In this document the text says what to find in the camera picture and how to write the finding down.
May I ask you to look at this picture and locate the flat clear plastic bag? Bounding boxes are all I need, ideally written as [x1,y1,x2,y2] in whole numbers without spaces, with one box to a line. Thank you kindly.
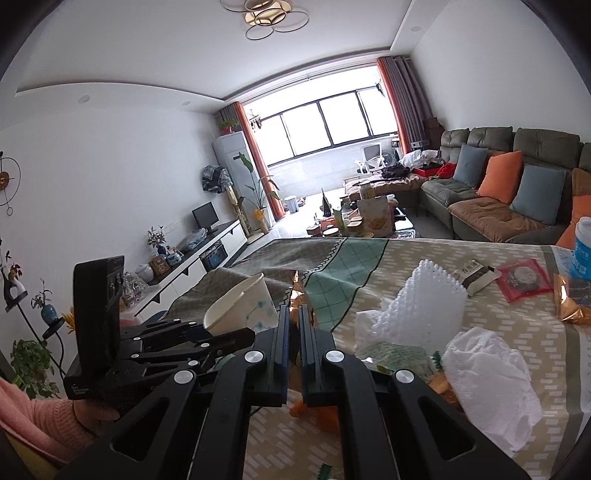
[180,228,207,252]

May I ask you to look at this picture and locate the large leafy potted plant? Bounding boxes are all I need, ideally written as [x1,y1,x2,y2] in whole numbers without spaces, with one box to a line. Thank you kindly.
[233,150,281,234]

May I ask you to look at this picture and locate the blue grey cushion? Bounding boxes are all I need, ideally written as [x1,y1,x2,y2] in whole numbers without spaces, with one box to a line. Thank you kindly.
[452,144,489,188]
[509,164,568,225]

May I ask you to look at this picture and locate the orange scrap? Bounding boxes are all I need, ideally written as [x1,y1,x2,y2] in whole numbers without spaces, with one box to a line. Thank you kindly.
[288,399,342,432]
[427,371,458,407]

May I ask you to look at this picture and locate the tall clear plastic bag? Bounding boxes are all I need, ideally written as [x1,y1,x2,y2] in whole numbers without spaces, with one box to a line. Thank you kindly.
[120,272,149,310]

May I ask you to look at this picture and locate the blue labelled plastic bottle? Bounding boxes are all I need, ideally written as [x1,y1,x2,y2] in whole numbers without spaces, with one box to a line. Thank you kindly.
[571,216,591,280]

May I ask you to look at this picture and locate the black metal plant stand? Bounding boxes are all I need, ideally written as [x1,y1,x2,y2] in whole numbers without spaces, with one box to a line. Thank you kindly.
[0,249,79,398]

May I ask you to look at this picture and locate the orange cushion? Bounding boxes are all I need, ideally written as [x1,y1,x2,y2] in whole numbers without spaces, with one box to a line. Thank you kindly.
[555,194,591,250]
[475,150,524,205]

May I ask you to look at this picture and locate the pile of jars and boxes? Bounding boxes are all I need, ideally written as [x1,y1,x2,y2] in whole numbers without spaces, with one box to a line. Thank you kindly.
[308,182,402,237]

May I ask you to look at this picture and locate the white paper cup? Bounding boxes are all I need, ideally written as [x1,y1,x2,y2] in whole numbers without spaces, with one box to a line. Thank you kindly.
[203,272,280,335]

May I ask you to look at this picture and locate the green plastic wrapper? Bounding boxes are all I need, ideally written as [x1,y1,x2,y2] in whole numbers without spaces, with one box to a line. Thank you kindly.
[358,342,439,374]

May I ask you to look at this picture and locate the white standing air conditioner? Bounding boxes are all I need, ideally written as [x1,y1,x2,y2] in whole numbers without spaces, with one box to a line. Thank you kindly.
[212,130,259,232]

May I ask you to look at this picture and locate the dark patterned cloth bundle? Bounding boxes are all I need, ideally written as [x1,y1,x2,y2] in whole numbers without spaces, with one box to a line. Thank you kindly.
[201,164,234,195]

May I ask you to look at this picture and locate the thin white plastic bag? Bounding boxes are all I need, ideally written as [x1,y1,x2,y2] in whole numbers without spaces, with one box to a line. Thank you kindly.
[355,309,393,356]

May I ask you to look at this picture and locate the large window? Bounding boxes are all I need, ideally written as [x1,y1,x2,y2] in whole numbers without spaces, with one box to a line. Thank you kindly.
[242,65,400,169]

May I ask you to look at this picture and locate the crumpled white tissue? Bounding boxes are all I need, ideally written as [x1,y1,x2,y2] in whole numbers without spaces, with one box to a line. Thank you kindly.
[441,327,543,457]

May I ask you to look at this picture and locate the white black TV cabinet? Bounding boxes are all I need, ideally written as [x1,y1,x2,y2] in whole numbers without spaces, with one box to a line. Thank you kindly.
[117,219,247,319]

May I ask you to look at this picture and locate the tall gold ornamental stand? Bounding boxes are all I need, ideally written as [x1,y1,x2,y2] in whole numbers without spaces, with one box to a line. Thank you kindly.
[226,185,251,241]

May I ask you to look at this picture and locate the gold foil wrapper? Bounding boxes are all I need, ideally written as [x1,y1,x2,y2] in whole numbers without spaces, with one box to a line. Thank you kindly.
[551,272,591,326]
[288,270,320,326]

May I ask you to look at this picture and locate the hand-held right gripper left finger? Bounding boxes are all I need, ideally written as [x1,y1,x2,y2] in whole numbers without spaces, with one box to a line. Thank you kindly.
[55,305,291,480]

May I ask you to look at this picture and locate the black snack wrapper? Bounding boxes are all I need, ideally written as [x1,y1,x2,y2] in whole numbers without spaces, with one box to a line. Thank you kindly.
[450,260,502,296]

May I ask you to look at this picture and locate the ring ceiling lamp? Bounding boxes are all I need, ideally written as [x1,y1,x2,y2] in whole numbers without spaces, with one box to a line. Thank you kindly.
[221,0,311,41]

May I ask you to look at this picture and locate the white clothes pile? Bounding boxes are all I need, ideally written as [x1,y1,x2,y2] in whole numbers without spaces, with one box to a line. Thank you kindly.
[399,148,439,169]

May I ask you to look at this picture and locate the red square packet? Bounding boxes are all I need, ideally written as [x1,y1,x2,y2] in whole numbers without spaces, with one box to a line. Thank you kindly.
[496,259,555,303]

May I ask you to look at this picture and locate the small plant in blue vase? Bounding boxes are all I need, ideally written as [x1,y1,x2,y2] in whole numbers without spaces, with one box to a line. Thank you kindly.
[147,226,168,257]

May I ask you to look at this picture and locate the orange grey curtain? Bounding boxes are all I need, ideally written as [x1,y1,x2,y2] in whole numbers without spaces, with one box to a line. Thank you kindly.
[376,55,437,153]
[219,102,284,222]

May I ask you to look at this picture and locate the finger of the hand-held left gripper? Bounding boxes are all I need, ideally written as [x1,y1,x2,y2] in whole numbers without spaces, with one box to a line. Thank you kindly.
[121,318,209,344]
[115,328,256,372]

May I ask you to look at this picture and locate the white foam fruit net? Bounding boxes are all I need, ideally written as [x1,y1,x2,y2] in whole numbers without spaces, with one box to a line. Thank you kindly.
[372,259,466,354]

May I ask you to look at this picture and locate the black monitor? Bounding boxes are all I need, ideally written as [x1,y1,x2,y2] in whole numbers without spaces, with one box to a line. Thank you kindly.
[191,202,220,234]

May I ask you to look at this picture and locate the red cloth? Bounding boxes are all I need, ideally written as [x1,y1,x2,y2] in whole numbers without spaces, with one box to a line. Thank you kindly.
[413,162,458,180]

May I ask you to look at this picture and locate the grey green sofa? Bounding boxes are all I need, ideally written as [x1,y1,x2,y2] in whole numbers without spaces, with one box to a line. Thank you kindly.
[409,126,591,245]

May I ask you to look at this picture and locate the white office chair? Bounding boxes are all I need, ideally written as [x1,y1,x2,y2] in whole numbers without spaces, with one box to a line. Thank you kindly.
[355,143,386,175]

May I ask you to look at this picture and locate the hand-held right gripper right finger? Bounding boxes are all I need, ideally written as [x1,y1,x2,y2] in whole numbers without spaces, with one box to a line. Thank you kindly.
[298,305,532,480]

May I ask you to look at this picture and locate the glass coffee table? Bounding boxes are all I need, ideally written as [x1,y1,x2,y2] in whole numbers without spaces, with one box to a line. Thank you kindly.
[307,203,416,238]

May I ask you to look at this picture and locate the round wall clock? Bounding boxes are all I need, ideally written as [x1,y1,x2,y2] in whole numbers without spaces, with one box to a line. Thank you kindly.
[0,150,21,215]

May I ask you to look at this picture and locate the person's left forearm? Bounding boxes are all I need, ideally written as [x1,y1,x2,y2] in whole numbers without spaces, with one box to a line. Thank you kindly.
[0,377,98,464]

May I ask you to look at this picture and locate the green bushy potted plant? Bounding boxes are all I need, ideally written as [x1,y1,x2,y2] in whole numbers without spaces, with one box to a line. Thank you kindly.
[10,339,61,400]

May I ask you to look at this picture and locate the person's left hand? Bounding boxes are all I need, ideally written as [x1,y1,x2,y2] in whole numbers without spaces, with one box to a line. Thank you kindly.
[73,399,122,439]

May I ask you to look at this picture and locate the brown sofa throw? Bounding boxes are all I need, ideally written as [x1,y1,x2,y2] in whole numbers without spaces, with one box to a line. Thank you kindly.
[448,196,548,232]

